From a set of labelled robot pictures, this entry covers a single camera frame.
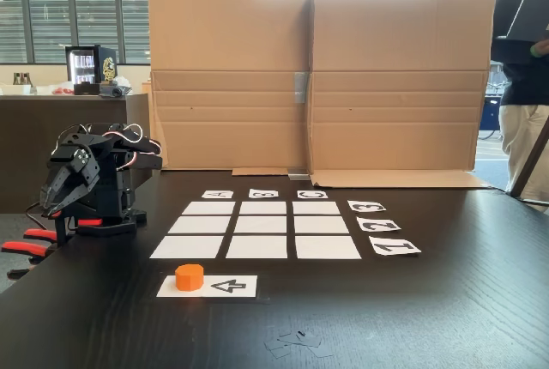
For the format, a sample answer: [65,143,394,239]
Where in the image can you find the paper label number 1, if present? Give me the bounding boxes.
[368,235,422,257]

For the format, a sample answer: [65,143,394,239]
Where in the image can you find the brown cardboard panel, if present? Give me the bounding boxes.
[308,0,497,191]
[148,0,314,178]

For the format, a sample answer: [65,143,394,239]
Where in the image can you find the paper label number 3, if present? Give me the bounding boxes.
[347,200,387,215]

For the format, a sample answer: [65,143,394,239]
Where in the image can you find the dark grey laptop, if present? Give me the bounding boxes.
[492,0,549,64]

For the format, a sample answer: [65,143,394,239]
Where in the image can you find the paper label number 2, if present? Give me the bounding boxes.
[356,215,402,233]

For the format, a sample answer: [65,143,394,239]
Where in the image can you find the round orange token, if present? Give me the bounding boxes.
[174,263,204,292]

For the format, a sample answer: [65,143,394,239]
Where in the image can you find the brown wooden pole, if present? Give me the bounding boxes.
[510,116,549,198]

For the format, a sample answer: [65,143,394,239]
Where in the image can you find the black mini fridge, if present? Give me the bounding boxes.
[64,45,118,85]

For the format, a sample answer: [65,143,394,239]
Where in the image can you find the brown wooden counter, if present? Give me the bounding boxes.
[0,94,153,215]

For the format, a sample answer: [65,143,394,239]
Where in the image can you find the grey crumpled item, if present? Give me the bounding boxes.
[99,81,132,99]

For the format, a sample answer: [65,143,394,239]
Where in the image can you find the person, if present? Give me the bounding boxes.
[490,0,549,193]

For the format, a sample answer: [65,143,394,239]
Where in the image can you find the white arrow paper sheet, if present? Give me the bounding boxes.
[156,275,258,299]

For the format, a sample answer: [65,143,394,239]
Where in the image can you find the white paper grid square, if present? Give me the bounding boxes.
[167,215,232,234]
[226,235,288,259]
[233,215,287,234]
[149,235,225,259]
[293,201,341,215]
[181,201,236,215]
[293,215,351,234]
[295,235,362,260]
[239,201,287,215]

